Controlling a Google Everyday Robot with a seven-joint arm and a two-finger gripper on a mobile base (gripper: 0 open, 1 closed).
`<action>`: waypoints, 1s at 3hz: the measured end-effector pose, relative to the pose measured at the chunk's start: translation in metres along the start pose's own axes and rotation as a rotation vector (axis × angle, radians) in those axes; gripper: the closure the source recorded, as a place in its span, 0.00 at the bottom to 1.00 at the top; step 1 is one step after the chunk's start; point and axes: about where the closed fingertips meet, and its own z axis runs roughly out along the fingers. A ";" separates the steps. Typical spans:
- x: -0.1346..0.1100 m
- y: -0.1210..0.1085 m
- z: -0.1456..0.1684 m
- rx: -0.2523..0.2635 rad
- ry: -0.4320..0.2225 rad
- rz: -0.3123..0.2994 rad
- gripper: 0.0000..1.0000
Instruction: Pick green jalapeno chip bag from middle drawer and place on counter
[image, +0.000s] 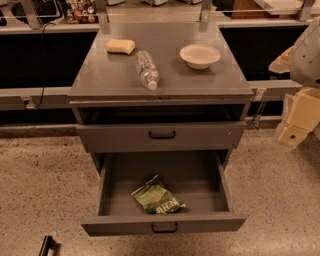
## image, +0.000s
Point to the closed grey upper drawer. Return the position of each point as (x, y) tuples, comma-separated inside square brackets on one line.
[(160, 137)]

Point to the black object on floor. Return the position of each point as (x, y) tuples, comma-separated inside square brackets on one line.
[(47, 245)]

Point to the grey drawer cabinet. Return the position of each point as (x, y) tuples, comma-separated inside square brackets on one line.
[(108, 90)]

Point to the clear plastic water bottle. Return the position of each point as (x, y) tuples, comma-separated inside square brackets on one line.
[(147, 70)]

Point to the green jalapeno chip bag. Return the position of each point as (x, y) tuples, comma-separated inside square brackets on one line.
[(156, 199)]

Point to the open grey middle drawer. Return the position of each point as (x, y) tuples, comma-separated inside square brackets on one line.
[(196, 177)]

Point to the colourful items on shelf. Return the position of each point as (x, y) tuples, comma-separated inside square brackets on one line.
[(81, 12)]

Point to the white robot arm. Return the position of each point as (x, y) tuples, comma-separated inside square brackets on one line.
[(302, 60)]

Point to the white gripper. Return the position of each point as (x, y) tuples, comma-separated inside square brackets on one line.
[(307, 63)]

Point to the yellow sponge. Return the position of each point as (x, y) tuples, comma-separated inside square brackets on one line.
[(120, 46)]

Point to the white paper bowl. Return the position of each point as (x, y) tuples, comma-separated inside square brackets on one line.
[(199, 56)]

